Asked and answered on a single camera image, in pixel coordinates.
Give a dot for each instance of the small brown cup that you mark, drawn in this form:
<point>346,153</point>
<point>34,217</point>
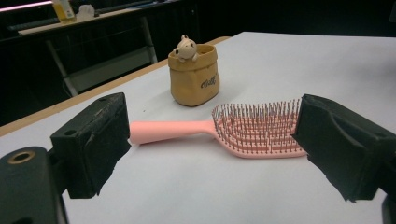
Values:
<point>190,84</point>

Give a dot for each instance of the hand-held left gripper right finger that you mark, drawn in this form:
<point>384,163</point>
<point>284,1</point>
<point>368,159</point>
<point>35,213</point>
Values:
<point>339,146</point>

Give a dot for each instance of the grey metal frame table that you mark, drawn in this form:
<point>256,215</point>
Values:
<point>109,68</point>

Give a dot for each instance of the pink light strip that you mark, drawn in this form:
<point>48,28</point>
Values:
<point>25,6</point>

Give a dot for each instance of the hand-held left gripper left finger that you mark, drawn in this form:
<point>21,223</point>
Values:
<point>93,146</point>

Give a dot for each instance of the yellow box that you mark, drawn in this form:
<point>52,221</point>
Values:
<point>63,10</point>

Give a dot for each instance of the beige bear toy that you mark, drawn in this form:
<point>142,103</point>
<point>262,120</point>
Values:
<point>186,48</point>

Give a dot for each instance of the white crumpled object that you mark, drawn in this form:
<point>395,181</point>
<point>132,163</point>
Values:
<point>85,13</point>

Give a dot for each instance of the pink hairbrush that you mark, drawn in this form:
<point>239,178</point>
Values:
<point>162,130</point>

